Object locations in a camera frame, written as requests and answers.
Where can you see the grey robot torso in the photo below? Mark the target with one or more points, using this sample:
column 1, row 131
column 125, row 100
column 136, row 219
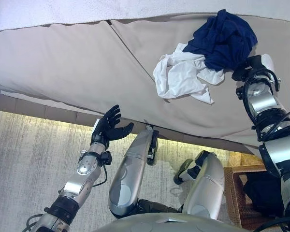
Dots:
column 159, row 224

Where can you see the grey striped area rug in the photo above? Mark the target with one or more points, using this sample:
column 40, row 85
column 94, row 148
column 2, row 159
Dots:
column 26, row 157

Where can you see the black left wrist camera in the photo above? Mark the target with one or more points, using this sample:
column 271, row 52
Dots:
column 106, row 158

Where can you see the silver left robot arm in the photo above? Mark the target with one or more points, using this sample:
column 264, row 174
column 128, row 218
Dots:
column 82, row 178

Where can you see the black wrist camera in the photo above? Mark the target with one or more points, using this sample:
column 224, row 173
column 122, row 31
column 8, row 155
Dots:
column 240, row 75
column 106, row 158

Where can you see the brown bed base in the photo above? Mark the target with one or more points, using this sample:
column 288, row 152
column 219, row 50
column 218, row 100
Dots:
column 50, row 113

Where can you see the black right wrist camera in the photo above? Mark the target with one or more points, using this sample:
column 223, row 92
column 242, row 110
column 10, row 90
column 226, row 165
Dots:
column 240, row 75

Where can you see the bed with grey cover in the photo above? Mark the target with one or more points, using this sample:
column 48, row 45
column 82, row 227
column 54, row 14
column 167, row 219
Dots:
column 87, row 67

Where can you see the silver left robot leg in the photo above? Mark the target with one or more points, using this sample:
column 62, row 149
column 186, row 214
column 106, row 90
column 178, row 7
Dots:
column 130, row 174

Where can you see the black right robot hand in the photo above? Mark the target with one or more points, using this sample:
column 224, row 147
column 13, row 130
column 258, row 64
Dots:
column 256, row 62

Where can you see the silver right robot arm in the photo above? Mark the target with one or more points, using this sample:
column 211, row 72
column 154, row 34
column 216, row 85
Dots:
column 275, row 149

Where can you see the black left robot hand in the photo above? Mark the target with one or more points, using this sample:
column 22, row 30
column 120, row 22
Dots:
column 106, row 128

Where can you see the dark blue garment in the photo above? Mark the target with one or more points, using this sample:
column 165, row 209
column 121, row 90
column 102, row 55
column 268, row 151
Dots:
column 227, row 41

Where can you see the white garment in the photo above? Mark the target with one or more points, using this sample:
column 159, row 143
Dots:
column 181, row 79

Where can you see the white duvet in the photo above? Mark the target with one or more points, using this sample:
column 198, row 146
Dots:
column 87, row 9

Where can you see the brown wicker basket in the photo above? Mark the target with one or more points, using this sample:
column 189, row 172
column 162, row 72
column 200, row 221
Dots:
column 234, row 193

